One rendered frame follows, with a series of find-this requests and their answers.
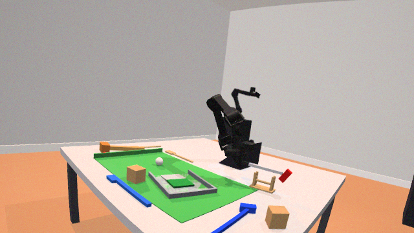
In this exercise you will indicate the orange-brown cube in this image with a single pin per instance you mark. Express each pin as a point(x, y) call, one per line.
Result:
point(277, 217)
point(136, 174)

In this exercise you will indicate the white ball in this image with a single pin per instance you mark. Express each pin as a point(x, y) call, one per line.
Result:
point(159, 161)

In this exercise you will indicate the green flat mat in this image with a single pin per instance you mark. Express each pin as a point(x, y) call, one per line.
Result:
point(181, 209)

